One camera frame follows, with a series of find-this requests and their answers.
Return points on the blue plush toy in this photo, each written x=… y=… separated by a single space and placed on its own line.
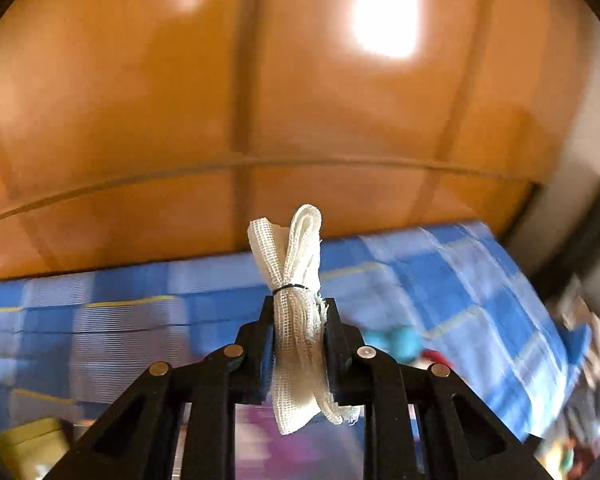
x=400 y=342

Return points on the blue plaid bed sheet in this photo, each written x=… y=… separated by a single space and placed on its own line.
x=130 y=320

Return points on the purple carton box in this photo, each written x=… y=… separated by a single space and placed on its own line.
x=260 y=442

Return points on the wooden wardrobe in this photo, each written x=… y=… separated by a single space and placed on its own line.
x=180 y=85

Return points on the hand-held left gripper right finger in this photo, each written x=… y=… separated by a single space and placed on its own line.
x=331 y=360

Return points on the red plush toy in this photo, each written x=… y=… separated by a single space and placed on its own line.
x=437 y=359

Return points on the gold tin box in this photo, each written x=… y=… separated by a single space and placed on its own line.
x=25 y=447

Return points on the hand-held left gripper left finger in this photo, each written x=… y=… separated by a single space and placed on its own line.
x=266 y=360

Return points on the white gauze bundle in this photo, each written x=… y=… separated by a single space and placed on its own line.
x=295 y=260

